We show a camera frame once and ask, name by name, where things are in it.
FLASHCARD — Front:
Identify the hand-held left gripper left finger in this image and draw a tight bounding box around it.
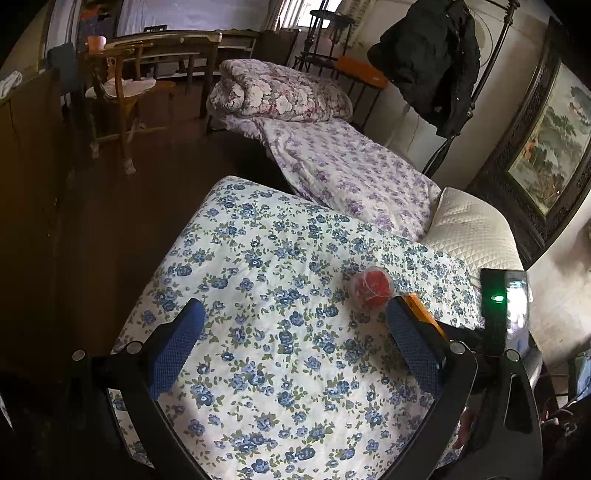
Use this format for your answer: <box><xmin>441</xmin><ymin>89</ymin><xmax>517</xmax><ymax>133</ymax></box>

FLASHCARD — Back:
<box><xmin>69</xmin><ymin>298</ymin><xmax>208</xmax><ymax>480</ymax></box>

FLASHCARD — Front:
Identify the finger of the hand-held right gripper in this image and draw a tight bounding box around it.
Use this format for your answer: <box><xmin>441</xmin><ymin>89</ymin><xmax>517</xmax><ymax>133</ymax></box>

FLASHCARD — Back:
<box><xmin>441</xmin><ymin>323</ymin><xmax>485</xmax><ymax>356</ymax></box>

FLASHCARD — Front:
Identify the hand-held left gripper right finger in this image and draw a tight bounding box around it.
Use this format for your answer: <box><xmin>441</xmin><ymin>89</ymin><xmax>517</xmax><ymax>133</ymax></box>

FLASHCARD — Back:
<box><xmin>385</xmin><ymin>298</ymin><xmax>546</xmax><ymax>480</ymax></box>

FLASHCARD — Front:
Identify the orange green box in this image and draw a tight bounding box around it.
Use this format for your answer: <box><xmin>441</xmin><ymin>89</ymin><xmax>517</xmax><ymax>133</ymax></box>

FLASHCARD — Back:
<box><xmin>401</xmin><ymin>293</ymin><xmax>448</xmax><ymax>341</ymax></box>

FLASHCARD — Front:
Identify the red ball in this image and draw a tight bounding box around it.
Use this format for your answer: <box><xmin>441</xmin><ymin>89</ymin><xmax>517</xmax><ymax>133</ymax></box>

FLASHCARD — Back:
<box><xmin>348</xmin><ymin>265</ymin><xmax>395</xmax><ymax>311</ymax></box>

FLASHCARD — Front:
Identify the blue floral blanket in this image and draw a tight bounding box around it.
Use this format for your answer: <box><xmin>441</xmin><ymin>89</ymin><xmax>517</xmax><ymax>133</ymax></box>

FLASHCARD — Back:
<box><xmin>111</xmin><ymin>175</ymin><xmax>485</xmax><ymax>480</ymax></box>

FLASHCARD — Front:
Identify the white quilted pillow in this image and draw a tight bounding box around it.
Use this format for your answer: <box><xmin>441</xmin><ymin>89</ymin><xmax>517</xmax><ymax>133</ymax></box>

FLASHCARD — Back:
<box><xmin>422</xmin><ymin>186</ymin><xmax>527</xmax><ymax>278</ymax></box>

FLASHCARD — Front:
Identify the purple floral bedsheet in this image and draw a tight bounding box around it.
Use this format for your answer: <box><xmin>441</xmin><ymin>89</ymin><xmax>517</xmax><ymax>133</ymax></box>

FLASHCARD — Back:
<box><xmin>222</xmin><ymin>113</ymin><xmax>441</xmax><ymax>241</ymax></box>

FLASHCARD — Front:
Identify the black metal coat rack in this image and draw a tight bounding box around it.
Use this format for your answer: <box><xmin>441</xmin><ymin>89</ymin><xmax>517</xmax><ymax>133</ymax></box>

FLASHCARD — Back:
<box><xmin>422</xmin><ymin>0</ymin><xmax>513</xmax><ymax>178</ymax></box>

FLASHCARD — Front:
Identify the dark framed landscape painting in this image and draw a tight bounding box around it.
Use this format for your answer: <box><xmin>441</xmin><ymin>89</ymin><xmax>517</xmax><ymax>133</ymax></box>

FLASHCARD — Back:
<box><xmin>466</xmin><ymin>18</ymin><xmax>591</xmax><ymax>264</ymax></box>

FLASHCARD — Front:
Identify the brown wooden cabinet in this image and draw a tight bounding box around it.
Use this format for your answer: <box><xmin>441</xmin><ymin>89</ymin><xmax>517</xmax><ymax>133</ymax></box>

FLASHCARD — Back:
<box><xmin>0</xmin><ymin>69</ymin><xmax>75</xmax><ymax>370</ymax></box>

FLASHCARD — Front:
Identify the light wooden chair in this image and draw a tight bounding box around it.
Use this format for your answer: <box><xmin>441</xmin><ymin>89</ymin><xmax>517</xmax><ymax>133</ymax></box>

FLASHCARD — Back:
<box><xmin>83</xmin><ymin>41</ymin><xmax>178</xmax><ymax>176</ymax></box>

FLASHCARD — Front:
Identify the white seat cushion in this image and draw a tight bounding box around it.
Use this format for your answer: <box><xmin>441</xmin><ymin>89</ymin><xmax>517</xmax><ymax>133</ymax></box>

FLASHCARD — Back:
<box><xmin>85</xmin><ymin>78</ymin><xmax>158</xmax><ymax>99</ymax></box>

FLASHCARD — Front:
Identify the folded floral quilt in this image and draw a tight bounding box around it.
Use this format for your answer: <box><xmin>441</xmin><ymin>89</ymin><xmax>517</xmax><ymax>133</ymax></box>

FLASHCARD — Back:
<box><xmin>207</xmin><ymin>58</ymin><xmax>354</xmax><ymax>123</ymax></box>

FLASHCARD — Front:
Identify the flat orange box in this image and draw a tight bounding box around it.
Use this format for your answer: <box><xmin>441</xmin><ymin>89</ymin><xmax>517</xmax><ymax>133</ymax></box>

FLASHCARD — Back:
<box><xmin>336</xmin><ymin>56</ymin><xmax>389</xmax><ymax>90</ymax></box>

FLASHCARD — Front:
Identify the black jacket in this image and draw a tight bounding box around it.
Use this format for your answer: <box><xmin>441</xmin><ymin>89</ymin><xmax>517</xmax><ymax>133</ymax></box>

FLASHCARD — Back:
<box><xmin>367</xmin><ymin>0</ymin><xmax>482</xmax><ymax>138</ymax></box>

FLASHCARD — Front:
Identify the blue chair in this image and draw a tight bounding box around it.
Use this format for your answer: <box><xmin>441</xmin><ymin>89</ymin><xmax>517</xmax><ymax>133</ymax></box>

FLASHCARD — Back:
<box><xmin>46</xmin><ymin>42</ymin><xmax>79</xmax><ymax>107</ymax></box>

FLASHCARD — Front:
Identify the wooden desk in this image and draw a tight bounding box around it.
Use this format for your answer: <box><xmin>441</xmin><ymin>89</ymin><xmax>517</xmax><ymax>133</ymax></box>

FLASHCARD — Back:
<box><xmin>104</xmin><ymin>30</ymin><xmax>259</xmax><ymax>121</ymax></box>

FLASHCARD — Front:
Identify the white cloth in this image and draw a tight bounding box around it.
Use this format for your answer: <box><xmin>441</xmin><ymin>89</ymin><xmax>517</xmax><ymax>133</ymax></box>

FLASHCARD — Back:
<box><xmin>0</xmin><ymin>71</ymin><xmax>24</xmax><ymax>99</ymax></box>

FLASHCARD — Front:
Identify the black spindle chair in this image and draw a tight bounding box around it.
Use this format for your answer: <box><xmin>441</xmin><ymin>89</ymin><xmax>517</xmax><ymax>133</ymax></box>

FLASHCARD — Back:
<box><xmin>293</xmin><ymin>9</ymin><xmax>358</xmax><ymax>75</ymax></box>

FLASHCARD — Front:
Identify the white sheet cover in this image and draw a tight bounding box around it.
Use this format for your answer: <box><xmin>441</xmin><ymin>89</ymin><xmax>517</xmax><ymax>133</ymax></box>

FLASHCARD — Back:
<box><xmin>115</xmin><ymin>0</ymin><xmax>278</xmax><ymax>38</ymax></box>

